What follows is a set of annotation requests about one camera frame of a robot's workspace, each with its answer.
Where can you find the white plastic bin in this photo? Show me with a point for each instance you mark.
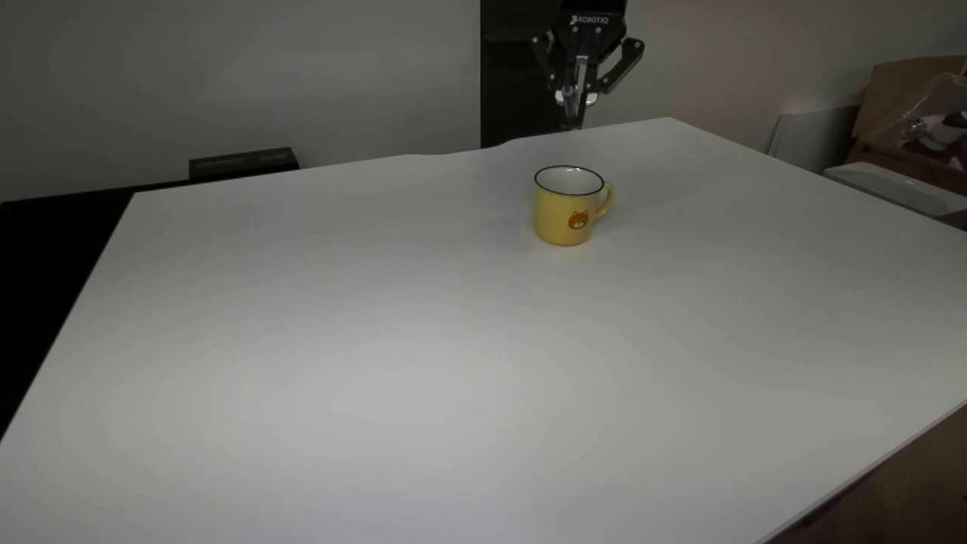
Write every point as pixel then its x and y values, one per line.
pixel 810 132

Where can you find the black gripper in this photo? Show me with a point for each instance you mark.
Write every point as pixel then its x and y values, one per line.
pixel 587 25

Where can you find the yellow enamel mug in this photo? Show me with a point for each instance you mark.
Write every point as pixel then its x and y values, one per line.
pixel 561 215

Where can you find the dark vertical pillar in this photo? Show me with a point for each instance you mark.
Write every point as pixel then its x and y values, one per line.
pixel 508 93

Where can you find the flat white tray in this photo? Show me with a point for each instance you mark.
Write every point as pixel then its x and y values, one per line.
pixel 897 187

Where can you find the brown cardboard box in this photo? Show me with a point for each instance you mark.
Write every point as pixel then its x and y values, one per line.
pixel 897 101

